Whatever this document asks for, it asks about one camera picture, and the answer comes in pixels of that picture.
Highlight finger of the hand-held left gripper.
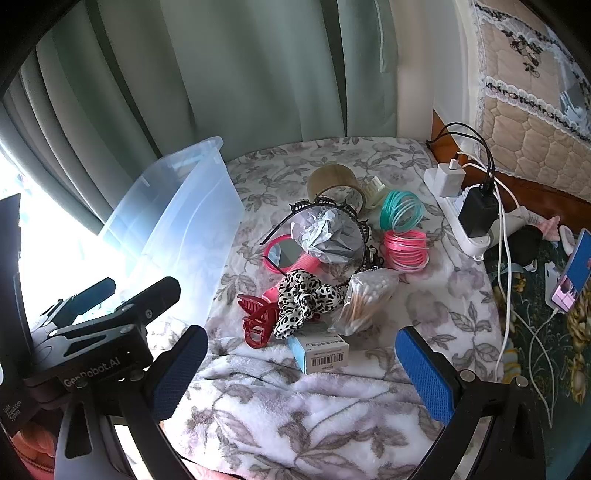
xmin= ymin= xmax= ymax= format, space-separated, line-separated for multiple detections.
xmin=44 ymin=277 xmax=117 ymax=324
xmin=55 ymin=276 xmax=182 ymax=344

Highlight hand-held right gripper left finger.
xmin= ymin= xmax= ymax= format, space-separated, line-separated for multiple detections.
xmin=55 ymin=325 xmax=208 ymax=480

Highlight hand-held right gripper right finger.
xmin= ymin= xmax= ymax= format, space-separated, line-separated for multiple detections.
xmin=394 ymin=325 xmax=555 ymax=480

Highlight clear plastic storage container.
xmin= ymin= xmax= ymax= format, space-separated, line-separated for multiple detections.
xmin=95 ymin=136 xmax=245 ymax=342

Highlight red hair claw clip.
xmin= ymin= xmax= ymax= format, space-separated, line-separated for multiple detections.
xmin=237 ymin=295 xmax=280 ymax=349

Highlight bag of cotton swabs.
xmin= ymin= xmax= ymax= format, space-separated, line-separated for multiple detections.
xmin=330 ymin=270 xmax=400 ymax=335

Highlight small blue white box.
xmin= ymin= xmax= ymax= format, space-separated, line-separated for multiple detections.
xmin=286 ymin=332 xmax=349 ymax=374

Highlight pink bangles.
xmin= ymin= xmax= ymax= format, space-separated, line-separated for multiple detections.
xmin=383 ymin=230 xmax=430 ymax=271

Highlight pink hand mirror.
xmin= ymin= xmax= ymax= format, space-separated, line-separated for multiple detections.
xmin=263 ymin=234 xmax=324 ymax=301

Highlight leopard print scrunchie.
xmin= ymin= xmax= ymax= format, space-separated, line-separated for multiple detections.
xmin=272 ymin=270 xmax=345 ymax=340

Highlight teal bangles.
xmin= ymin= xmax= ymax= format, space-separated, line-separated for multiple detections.
xmin=381 ymin=190 xmax=424 ymax=233

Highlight grey paper ball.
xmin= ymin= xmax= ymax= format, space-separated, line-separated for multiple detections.
xmin=291 ymin=205 xmax=365 ymax=265

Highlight black toothed headband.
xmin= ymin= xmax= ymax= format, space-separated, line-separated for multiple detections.
xmin=259 ymin=196 xmax=384 ymax=289

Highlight brown packing tape roll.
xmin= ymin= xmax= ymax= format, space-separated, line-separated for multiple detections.
xmin=308 ymin=164 xmax=368 ymax=210

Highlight grey floral fleece blanket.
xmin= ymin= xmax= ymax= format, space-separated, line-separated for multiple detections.
xmin=152 ymin=136 xmax=509 ymax=480

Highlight dark green floral sheet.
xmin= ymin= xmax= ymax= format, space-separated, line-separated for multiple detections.
xmin=489 ymin=240 xmax=591 ymax=444

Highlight dark cloth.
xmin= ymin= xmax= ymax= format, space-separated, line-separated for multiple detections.
xmin=505 ymin=227 xmax=544 ymax=268

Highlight black charger plug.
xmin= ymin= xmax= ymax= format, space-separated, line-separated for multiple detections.
xmin=458 ymin=185 xmax=502 ymax=238

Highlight smartphone with lit screen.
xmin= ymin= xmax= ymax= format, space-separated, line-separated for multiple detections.
xmin=549 ymin=228 xmax=591 ymax=315

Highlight small white plastic plug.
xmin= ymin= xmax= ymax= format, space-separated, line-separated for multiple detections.
xmin=362 ymin=178 xmax=386 ymax=208

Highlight white power strip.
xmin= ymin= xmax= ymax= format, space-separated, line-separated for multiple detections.
xmin=424 ymin=166 xmax=502 ymax=256

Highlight white charger plug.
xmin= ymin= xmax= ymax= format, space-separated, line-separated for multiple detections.
xmin=436 ymin=158 xmax=465 ymax=197

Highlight green curtain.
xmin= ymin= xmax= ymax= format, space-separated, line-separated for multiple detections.
xmin=0 ymin=0 xmax=400 ymax=241

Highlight beige quilted lace cover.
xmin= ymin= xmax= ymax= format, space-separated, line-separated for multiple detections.
xmin=468 ymin=0 xmax=591 ymax=195

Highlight white charging cable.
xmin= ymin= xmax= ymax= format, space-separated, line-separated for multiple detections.
xmin=455 ymin=159 xmax=532 ymax=374
xmin=529 ymin=309 xmax=561 ymax=428

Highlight brown wooden bed frame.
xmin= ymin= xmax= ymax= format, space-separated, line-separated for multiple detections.
xmin=431 ymin=111 xmax=591 ymax=224

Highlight black charging cable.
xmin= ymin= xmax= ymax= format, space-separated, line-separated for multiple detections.
xmin=431 ymin=121 xmax=496 ymax=190

